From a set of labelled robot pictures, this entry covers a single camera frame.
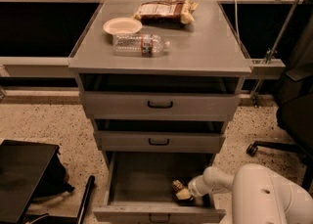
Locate clear plastic water bottle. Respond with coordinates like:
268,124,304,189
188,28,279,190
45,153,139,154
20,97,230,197
112,33,170,56

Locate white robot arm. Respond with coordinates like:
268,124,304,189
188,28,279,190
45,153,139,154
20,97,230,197
172,163,313,224

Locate black bag on floor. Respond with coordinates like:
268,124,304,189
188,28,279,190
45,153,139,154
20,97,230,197
33,154,74,198

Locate grey bottom drawer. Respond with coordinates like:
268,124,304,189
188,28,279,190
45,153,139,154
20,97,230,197
94,152,225,224

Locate white paper bowl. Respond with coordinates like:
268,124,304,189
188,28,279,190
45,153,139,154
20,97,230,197
103,18,142,35

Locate grey drawer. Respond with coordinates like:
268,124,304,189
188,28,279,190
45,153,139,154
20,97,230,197
79,73,240,121
94,119,225,154
94,152,225,224

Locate grey metal drawer cabinet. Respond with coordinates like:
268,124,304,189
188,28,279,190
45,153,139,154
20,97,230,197
69,0,251,162

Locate black tube on floor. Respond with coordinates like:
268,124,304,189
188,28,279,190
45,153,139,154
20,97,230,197
75,175,95,224

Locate grey top drawer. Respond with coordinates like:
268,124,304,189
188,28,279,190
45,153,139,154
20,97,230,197
79,73,240,121

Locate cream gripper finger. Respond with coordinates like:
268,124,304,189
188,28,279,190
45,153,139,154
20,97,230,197
176,189,193,201

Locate black office chair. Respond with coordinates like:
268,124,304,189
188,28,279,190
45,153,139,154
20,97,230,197
246,14,313,191

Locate brown snack bag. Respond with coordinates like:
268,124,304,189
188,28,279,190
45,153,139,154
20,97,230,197
133,0,199,24

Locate grey middle drawer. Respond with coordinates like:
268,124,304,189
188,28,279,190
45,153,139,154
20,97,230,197
94,119,225,154

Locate white cable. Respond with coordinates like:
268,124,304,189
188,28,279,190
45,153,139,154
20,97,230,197
226,0,243,47

